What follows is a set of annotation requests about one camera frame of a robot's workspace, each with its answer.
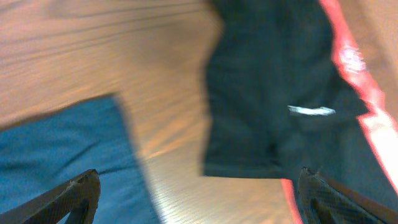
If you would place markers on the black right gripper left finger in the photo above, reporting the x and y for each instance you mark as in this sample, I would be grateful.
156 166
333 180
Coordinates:
77 199

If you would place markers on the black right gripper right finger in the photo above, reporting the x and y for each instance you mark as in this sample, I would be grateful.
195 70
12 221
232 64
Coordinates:
326 201

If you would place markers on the navy blue cloth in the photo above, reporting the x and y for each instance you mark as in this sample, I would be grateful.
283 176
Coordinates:
40 155

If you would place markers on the red garment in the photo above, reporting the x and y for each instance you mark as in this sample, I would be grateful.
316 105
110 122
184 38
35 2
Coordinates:
363 84

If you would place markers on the black t-shirt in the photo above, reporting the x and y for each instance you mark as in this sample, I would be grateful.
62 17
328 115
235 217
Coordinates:
278 102

